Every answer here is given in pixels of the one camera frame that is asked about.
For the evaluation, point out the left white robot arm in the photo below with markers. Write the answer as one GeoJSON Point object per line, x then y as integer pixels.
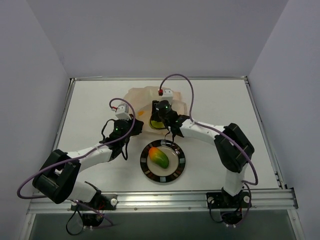
{"type": "Point", "coordinates": [58, 180]}

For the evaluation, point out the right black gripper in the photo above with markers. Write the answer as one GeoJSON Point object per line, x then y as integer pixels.
{"type": "Point", "coordinates": [154, 110]}

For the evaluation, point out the orange translucent plastic bag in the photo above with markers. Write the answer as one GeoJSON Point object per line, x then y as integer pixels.
{"type": "Point", "coordinates": [141, 99]}

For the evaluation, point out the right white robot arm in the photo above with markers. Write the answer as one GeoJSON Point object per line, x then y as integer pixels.
{"type": "Point", "coordinates": [233, 147]}

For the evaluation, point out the fake green apple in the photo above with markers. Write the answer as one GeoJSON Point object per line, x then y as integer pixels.
{"type": "Point", "coordinates": [156, 125]}

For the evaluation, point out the fake mango orange green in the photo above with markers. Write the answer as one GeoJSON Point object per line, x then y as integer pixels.
{"type": "Point", "coordinates": [158, 157]}

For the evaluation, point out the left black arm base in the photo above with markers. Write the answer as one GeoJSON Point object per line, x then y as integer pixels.
{"type": "Point", "coordinates": [97, 206]}

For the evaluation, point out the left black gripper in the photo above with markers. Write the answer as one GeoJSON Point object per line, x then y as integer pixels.
{"type": "Point", "coordinates": [136, 124]}

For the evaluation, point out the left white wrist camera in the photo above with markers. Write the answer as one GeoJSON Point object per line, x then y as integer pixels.
{"type": "Point", "coordinates": [122, 112]}

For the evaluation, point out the dark rimmed beige plate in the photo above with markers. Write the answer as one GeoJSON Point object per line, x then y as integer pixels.
{"type": "Point", "coordinates": [157, 174]}

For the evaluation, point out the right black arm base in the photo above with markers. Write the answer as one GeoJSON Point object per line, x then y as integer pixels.
{"type": "Point", "coordinates": [227, 209]}

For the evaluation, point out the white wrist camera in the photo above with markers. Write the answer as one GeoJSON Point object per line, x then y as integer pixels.
{"type": "Point", "coordinates": [166, 95]}
{"type": "Point", "coordinates": [122, 112]}

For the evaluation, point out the aluminium front rail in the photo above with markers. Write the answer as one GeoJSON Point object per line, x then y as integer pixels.
{"type": "Point", "coordinates": [172, 201]}

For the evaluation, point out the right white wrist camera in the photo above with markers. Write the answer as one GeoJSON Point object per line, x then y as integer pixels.
{"type": "Point", "coordinates": [166, 95]}

